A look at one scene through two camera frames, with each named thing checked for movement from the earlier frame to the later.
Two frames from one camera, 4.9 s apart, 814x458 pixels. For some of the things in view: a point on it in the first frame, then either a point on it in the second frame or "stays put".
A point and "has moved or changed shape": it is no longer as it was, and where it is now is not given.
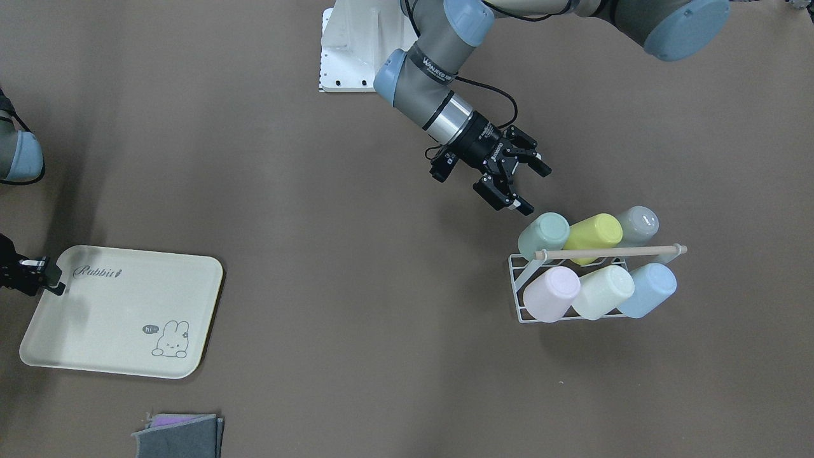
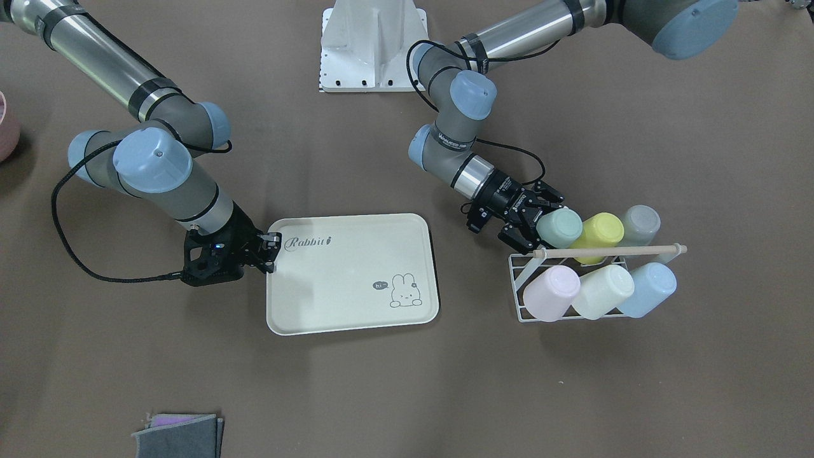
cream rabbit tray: (126, 312) -> (351, 273)
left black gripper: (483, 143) -> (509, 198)
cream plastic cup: (603, 291) stays put
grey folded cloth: (181, 436) stays put
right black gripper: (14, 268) -> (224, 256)
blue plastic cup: (654, 284) stays put
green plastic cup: (549, 231) has moved or changed shape
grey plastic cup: (638, 224) stays put
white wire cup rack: (552, 286) stays put
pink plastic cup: (549, 298) stays put
